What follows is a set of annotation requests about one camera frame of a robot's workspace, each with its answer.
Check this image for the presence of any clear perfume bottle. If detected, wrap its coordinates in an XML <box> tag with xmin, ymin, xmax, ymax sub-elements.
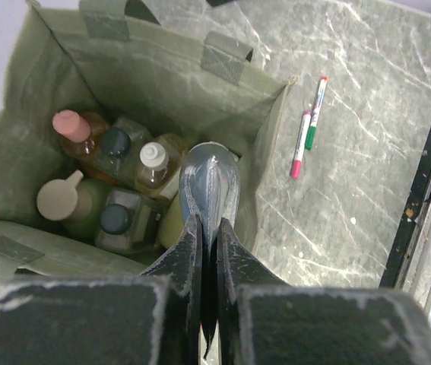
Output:
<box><xmin>93</xmin><ymin>116</ymin><xmax>153</xmax><ymax>189</ymax></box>

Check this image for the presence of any clear square bottle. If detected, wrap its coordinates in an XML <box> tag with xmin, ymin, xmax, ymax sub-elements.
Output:
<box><xmin>94</xmin><ymin>188</ymin><xmax>164</xmax><ymax>256</ymax></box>

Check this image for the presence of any orange bottle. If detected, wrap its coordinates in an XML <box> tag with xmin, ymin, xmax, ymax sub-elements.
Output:
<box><xmin>51</xmin><ymin>109</ymin><xmax>112</xmax><ymax>182</ymax></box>

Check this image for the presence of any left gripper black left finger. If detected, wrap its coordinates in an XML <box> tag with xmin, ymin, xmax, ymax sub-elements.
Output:
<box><xmin>0</xmin><ymin>216</ymin><xmax>202</xmax><ymax>364</ymax></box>

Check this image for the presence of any yellow-green pump bottle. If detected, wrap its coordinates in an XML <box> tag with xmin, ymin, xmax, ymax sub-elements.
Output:
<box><xmin>157</xmin><ymin>195</ymin><xmax>184</xmax><ymax>249</ymax></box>

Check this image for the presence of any green lotion bottle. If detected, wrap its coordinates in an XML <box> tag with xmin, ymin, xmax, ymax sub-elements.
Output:
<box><xmin>36</xmin><ymin>170</ymin><xmax>113</xmax><ymax>242</ymax></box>

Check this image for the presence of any green marker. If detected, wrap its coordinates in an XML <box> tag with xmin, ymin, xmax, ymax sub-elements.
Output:
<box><xmin>305</xmin><ymin>76</ymin><xmax>328</xmax><ymax>151</ymax></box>

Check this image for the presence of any amber liquid bottle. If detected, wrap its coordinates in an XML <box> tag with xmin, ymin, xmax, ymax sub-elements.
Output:
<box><xmin>134</xmin><ymin>133</ymin><xmax>189</xmax><ymax>201</ymax></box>

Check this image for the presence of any red and white marker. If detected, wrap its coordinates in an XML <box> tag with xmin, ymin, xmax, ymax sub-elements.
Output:
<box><xmin>290</xmin><ymin>111</ymin><xmax>311</xmax><ymax>179</ymax></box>

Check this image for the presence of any grey metallic tube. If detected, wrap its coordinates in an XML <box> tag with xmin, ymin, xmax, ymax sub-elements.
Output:
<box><xmin>179</xmin><ymin>141</ymin><xmax>240</xmax><ymax>250</ymax></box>

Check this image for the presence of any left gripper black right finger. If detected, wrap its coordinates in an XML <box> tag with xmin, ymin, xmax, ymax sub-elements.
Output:
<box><xmin>217</xmin><ymin>220</ymin><xmax>431</xmax><ymax>364</ymax></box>

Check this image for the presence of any olive green canvas bag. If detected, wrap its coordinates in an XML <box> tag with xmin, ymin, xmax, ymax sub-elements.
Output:
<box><xmin>0</xmin><ymin>1</ymin><xmax>290</xmax><ymax>281</ymax></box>

